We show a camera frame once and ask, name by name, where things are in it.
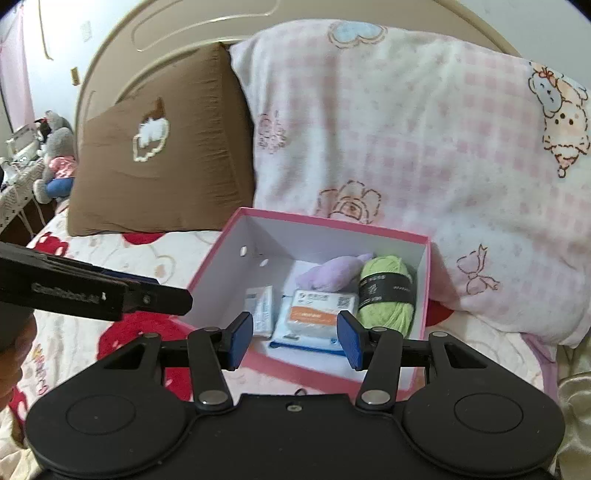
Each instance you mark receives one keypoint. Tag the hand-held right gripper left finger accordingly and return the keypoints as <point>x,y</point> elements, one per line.
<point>240,339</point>

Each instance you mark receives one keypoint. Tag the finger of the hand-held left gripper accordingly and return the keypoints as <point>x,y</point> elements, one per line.
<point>161,299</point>
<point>138,279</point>

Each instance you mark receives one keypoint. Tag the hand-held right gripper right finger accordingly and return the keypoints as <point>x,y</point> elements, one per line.
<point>353,339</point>

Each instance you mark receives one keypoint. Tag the small white carton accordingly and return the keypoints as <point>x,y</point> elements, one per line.
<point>261,307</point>

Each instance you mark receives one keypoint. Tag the green yarn ball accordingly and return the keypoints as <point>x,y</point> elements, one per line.
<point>383,314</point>

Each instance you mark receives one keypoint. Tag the clear orange-label plastic box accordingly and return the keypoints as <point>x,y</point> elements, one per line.
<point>314,314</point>

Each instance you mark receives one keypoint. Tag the blue white wet wipes pack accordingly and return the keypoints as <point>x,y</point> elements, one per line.
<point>300,345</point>

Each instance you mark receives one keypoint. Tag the pink cardboard box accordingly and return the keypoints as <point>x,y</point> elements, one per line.
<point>286,374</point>

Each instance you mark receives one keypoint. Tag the purple plush toy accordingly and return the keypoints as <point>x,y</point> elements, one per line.
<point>332,274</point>

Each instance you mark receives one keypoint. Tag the person's left hand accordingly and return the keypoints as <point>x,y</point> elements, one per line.
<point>16,374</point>

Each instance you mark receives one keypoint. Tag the red bear printed blanket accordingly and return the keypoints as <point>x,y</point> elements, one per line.
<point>138,258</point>

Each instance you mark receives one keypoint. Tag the brown pillow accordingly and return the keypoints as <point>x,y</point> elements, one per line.
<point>184,184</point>

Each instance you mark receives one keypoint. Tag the lace covered bedside table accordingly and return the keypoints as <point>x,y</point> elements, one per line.
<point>18,189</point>

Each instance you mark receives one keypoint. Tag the grey plush toy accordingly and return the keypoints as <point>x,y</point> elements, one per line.
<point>60,143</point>

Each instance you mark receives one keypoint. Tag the black white plush toy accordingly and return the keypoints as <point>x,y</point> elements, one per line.
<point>44,131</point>

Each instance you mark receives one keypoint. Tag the cream cloth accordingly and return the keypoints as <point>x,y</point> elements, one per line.
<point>14,452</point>

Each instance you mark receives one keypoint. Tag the pink checked pillow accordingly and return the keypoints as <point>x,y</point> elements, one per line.
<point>415,138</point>

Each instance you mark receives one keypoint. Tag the pink curtain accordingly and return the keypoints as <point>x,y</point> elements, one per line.
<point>18,69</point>

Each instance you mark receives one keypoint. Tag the gold satin quilt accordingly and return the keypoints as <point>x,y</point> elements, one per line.
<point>575,415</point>

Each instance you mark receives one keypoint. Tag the beige bed headboard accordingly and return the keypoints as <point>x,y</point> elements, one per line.
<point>277,14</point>

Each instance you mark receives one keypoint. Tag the brass wall switch plate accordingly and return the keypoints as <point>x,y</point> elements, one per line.
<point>74,76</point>

